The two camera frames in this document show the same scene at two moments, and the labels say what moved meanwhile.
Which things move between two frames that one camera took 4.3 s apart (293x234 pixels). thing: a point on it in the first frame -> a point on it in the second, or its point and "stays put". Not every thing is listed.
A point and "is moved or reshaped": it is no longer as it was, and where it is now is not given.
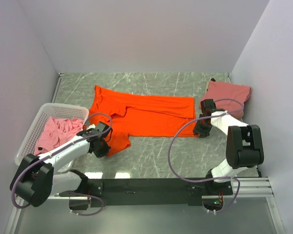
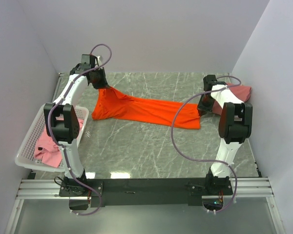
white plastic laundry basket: (56, 110) stays put
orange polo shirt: (131, 115) is moved or reshaped
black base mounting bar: (118, 192) stays put
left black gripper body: (103, 149) -> (99, 82)
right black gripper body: (202, 128) -> (205, 104)
